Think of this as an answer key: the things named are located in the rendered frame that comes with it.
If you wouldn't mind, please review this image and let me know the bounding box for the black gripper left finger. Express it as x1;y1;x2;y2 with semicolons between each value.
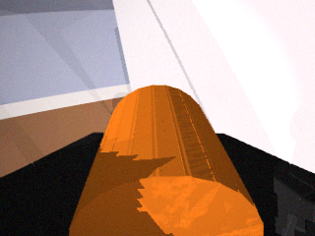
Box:
0;133;103;236

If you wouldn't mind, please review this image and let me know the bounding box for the orange knob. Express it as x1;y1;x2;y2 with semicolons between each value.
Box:
68;86;264;236

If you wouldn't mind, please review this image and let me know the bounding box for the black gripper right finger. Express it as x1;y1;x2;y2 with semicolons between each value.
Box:
216;133;315;236

